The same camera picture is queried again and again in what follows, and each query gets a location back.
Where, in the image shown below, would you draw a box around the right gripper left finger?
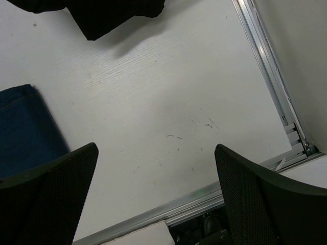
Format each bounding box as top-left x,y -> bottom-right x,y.
1,142 -> 99,244

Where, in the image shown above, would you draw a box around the right aluminium rail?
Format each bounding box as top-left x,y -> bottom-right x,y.
233,1 -> 318,156

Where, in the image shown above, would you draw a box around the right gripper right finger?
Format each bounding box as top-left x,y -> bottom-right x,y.
215,144 -> 326,244

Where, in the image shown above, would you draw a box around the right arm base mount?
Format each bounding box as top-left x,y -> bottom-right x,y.
169,206 -> 234,245

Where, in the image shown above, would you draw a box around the dark blue denim trousers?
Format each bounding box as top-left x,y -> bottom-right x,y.
1,84 -> 69,178

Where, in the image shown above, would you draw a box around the black garment in basket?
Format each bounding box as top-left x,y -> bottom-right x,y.
9,0 -> 165,41

